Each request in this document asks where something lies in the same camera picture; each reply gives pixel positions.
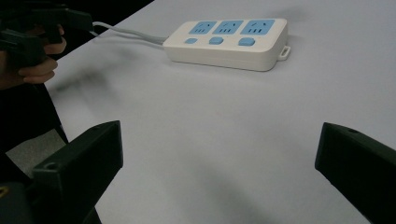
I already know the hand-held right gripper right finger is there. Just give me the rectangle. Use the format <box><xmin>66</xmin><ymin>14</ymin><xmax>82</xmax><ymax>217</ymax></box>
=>
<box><xmin>314</xmin><ymin>121</ymin><xmax>396</xmax><ymax>224</ymax></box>

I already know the white and blue power strip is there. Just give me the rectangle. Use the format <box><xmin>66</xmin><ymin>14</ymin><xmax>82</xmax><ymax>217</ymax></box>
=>
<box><xmin>163</xmin><ymin>18</ymin><xmax>292</xmax><ymax>73</ymax></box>

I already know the white power strip cable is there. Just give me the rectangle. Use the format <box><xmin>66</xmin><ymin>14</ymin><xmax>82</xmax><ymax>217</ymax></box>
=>
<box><xmin>89</xmin><ymin>21</ymin><xmax>169</xmax><ymax>45</ymax></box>

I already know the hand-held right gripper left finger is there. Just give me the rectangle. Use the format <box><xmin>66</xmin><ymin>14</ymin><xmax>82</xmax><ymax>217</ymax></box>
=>
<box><xmin>31</xmin><ymin>119</ymin><xmax>124</xmax><ymax>224</ymax></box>

